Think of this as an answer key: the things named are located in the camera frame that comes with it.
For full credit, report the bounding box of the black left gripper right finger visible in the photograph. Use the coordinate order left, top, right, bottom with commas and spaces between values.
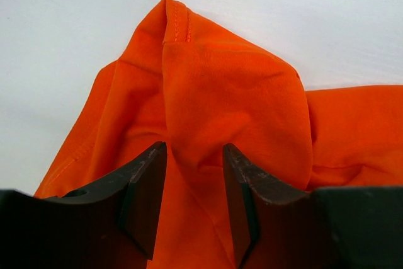
223, 144, 402, 268

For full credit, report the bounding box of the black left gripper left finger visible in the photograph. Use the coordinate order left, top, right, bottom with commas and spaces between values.
1, 142, 167, 268

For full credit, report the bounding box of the orange t shirt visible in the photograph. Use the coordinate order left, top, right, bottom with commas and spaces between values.
35, 0, 402, 268

